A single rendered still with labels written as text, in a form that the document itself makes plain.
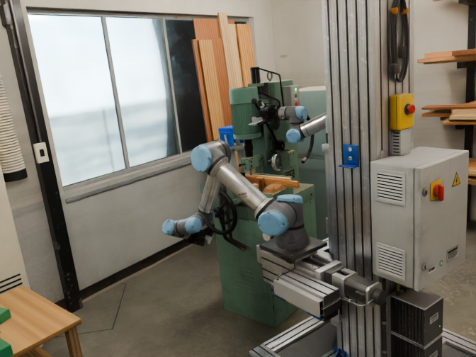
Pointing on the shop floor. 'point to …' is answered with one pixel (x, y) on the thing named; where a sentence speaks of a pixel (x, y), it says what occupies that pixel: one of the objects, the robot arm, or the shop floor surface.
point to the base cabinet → (253, 272)
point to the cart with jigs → (34, 324)
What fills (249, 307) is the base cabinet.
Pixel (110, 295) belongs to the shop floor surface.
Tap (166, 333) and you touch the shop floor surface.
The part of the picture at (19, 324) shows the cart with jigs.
